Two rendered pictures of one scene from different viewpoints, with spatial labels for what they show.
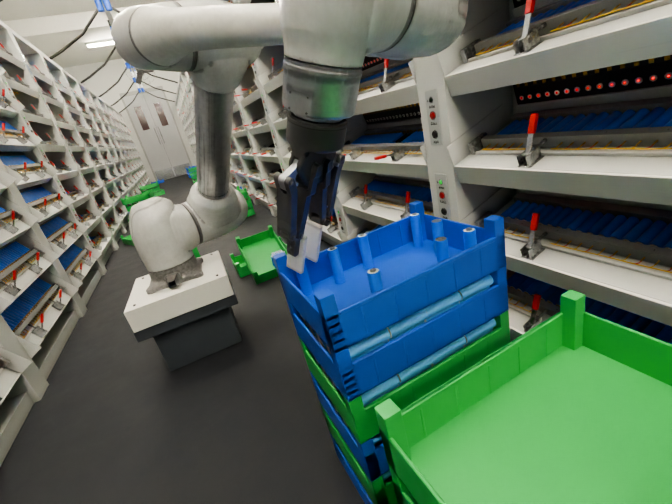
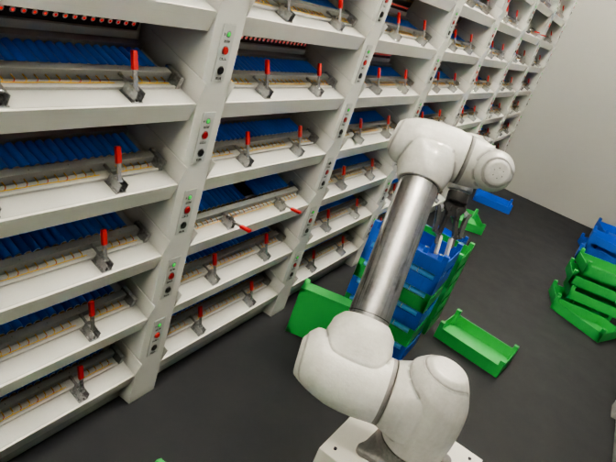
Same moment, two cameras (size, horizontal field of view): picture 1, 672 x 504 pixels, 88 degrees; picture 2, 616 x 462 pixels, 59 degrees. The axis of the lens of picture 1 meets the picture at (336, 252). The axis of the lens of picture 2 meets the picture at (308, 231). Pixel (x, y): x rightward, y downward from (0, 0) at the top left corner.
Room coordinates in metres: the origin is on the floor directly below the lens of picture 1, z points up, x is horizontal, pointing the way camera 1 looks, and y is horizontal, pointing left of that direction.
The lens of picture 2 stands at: (2.15, 0.98, 1.20)
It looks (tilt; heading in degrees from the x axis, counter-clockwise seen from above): 24 degrees down; 224
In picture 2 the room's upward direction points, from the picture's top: 19 degrees clockwise
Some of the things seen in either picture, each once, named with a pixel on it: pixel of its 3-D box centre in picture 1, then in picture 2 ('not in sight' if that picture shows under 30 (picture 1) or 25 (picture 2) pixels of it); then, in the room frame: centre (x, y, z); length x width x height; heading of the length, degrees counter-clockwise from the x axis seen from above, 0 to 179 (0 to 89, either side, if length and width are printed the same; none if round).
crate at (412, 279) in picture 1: (384, 260); (416, 241); (0.51, -0.07, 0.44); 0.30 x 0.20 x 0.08; 111
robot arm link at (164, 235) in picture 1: (161, 231); (426, 403); (1.17, 0.55, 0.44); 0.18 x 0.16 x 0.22; 128
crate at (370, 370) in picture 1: (393, 303); (408, 258); (0.51, -0.07, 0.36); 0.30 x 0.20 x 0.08; 111
